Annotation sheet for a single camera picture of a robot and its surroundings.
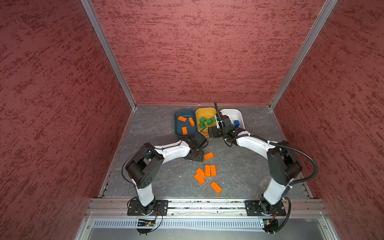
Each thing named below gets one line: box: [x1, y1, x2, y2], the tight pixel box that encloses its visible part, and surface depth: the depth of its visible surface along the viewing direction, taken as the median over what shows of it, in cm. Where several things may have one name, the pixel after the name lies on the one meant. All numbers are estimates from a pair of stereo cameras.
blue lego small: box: [233, 120, 240, 129], surface depth 109 cm
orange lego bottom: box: [210, 181, 223, 195], surface depth 83 cm
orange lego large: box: [193, 167, 206, 185], surface depth 87 cm
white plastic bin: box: [219, 109, 246, 130], surface depth 113 cm
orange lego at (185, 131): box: [181, 126, 188, 136], surface depth 105 cm
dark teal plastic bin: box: [174, 109, 198, 138], surface depth 111 cm
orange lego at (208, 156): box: [203, 152, 215, 161], surface depth 94 cm
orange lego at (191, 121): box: [188, 117, 195, 127], surface depth 109 cm
